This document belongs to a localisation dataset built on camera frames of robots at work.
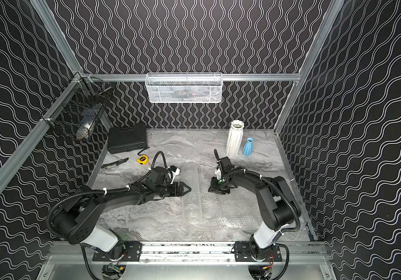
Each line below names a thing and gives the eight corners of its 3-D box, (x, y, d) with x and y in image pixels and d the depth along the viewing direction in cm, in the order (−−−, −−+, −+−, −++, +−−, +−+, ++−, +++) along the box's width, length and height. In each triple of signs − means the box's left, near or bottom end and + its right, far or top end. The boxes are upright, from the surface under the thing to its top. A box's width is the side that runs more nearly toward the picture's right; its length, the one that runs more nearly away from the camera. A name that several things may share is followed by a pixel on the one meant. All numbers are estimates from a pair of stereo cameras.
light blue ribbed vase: (242, 156, 108) (246, 144, 100) (241, 149, 112) (245, 137, 103) (250, 156, 108) (254, 144, 100) (248, 149, 112) (253, 137, 103)
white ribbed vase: (226, 157, 109) (231, 130, 91) (225, 146, 114) (230, 119, 96) (238, 157, 109) (245, 130, 91) (236, 146, 114) (243, 119, 96)
